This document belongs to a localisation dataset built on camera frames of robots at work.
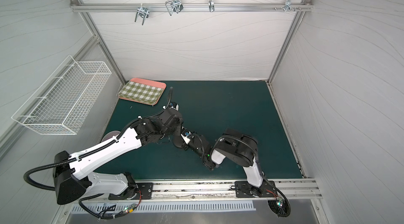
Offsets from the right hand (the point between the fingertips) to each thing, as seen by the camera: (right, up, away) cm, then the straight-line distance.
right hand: (179, 130), depth 85 cm
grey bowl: (-40, -3, +2) cm, 40 cm away
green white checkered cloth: (-33, +21, +29) cm, 49 cm away
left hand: (+2, +4, -8) cm, 10 cm away
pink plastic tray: (-28, +29, +34) cm, 53 cm away
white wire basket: (-49, +16, -17) cm, 54 cm away
